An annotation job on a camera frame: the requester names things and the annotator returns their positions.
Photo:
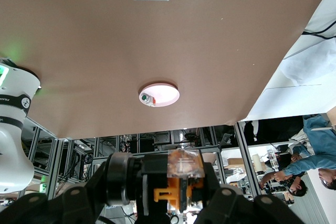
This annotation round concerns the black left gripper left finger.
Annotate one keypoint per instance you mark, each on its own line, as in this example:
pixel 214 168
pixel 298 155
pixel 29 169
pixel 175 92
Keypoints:
pixel 52 208

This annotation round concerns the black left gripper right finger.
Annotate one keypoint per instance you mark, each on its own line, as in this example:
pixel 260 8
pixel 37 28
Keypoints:
pixel 236 208

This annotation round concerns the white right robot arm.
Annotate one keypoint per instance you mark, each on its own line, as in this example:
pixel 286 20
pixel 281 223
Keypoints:
pixel 13 98

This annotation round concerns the person with dark hair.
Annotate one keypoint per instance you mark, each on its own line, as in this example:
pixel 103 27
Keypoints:
pixel 329 179

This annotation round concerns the person in blue shirt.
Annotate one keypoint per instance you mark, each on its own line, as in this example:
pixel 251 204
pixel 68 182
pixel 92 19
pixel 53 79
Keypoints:
pixel 315 140

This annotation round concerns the pink round plate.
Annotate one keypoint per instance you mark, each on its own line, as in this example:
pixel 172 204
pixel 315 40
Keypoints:
pixel 165 95

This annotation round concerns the brown table mat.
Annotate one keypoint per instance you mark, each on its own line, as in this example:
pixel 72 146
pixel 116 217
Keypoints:
pixel 105 51

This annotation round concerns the aluminium rack frame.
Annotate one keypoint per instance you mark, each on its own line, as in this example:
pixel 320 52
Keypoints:
pixel 241 140

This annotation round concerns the green push button switch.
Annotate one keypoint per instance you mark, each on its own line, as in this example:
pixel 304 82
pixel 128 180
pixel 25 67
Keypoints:
pixel 145 98

